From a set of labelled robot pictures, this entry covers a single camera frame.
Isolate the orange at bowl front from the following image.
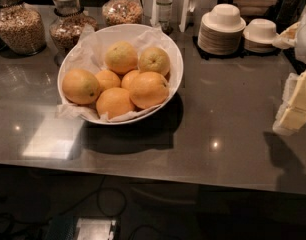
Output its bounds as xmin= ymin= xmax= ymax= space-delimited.
xmin=96 ymin=87 xmax=135 ymax=119

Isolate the black floor cable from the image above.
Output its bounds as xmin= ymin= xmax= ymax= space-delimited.
xmin=0 ymin=175 xmax=181 ymax=240

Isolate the orange at bowl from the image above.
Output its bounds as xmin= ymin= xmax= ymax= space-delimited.
xmin=62 ymin=69 xmax=100 ymax=105
xmin=129 ymin=72 xmax=169 ymax=109
xmin=96 ymin=87 xmax=135 ymax=119

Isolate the glass jar of colourful cereal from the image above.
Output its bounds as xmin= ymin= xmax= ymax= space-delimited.
xmin=102 ymin=0 xmax=143 ymax=26

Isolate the white stand behind bottle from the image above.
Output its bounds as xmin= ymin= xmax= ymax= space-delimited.
xmin=142 ymin=0 xmax=190 ymax=32

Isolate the orange at bowl right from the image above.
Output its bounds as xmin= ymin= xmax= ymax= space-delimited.
xmin=129 ymin=72 xmax=169 ymax=109

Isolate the glass jar of granola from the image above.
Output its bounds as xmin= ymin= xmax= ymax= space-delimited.
xmin=49 ymin=0 xmax=98 ymax=56

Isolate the tall stack of paper plates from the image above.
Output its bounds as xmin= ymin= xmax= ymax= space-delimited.
xmin=197 ymin=4 xmax=246 ymax=56

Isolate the black rubber mat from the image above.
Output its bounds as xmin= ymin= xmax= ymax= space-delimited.
xmin=192 ymin=36 xmax=281 ymax=60

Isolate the clear glass bottle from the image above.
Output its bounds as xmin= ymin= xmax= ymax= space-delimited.
xmin=155 ymin=0 xmax=173 ymax=34

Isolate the grey box on floor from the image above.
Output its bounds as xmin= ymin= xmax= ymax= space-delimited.
xmin=45 ymin=215 xmax=121 ymax=240

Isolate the large white oval bowl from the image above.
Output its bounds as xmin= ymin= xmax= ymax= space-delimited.
xmin=56 ymin=23 xmax=185 ymax=126

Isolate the small orange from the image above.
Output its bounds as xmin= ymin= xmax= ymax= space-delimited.
xmin=95 ymin=69 xmax=121 ymax=91
xmin=121 ymin=70 xmax=140 ymax=90

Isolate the glass jar of cereal left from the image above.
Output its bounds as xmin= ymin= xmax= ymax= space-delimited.
xmin=0 ymin=0 xmax=46 ymax=56

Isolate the white gripper with vents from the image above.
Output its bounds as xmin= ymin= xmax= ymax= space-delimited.
xmin=272 ymin=14 xmax=306 ymax=136

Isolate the small orange centre left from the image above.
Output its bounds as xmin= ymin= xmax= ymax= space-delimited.
xmin=95 ymin=69 xmax=121 ymax=91

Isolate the short stack of paper bowls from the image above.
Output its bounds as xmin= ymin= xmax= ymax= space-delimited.
xmin=243 ymin=18 xmax=277 ymax=54

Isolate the orange at bowl left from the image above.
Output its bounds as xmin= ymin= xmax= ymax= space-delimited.
xmin=62 ymin=69 xmax=100 ymax=105

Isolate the yellowish orange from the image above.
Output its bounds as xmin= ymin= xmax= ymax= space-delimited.
xmin=138 ymin=47 xmax=170 ymax=76
xmin=104 ymin=41 xmax=138 ymax=75

